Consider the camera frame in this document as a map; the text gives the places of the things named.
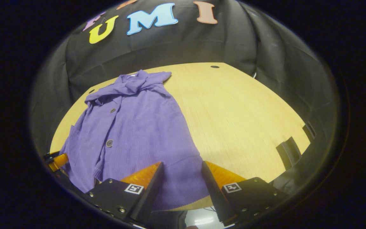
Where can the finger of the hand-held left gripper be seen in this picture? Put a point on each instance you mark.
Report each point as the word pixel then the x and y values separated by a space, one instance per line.
pixel 60 160

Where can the purple button shirt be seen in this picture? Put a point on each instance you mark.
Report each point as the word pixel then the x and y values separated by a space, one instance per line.
pixel 138 127

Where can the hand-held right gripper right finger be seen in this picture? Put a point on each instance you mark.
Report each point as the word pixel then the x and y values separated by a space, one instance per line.
pixel 214 197

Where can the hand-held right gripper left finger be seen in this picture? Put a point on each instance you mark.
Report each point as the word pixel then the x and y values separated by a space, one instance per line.
pixel 149 197

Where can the black backdrop cloth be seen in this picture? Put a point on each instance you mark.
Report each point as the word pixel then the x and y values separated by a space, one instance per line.
pixel 202 44

